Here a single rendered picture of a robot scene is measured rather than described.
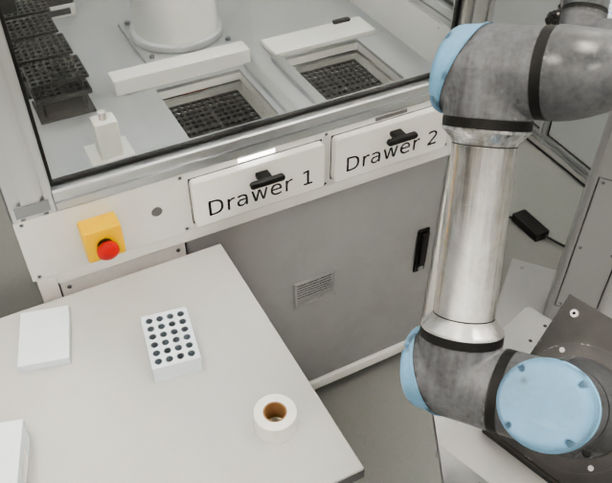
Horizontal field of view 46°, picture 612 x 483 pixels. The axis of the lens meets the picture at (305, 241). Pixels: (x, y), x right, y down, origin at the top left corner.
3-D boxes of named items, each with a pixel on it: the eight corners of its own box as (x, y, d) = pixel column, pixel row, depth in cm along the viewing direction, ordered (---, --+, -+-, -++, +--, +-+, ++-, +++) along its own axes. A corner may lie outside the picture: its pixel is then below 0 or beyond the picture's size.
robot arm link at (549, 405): (599, 463, 98) (581, 470, 86) (501, 431, 105) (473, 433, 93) (619, 376, 99) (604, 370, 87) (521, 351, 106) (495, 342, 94)
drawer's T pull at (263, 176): (285, 180, 144) (285, 174, 143) (251, 191, 142) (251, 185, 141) (278, 171, 146) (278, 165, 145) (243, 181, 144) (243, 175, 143)
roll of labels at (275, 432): (260, 449, 116) (259, 435, 113) (249, 413, 120) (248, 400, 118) (302, 438, 117) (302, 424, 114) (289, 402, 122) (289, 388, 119)
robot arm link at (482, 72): (488, 449, 95) (547, 17, 83) (387, 415, 103) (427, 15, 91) (517, 418, 105) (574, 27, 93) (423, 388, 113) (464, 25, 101)
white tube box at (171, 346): (202, 371, 127) (200, 356, 124) (154, 383, 125) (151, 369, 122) (188, 319, 135) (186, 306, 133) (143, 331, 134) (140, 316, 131)
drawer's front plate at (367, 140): (444, 147, 166) (451, 105, 159) (334, 183, 156) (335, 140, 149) (440, 143, 167) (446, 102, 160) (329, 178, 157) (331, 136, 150)
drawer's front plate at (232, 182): (324, 186, 156) (325, 144, 148) (196, 228, 146) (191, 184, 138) (320, 181, 157) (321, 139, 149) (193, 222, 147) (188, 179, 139)
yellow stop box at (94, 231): (128, 254, 137) (122, 225, 132) (90, 266, 135) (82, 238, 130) (120, 238, 140) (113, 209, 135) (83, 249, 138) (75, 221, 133)
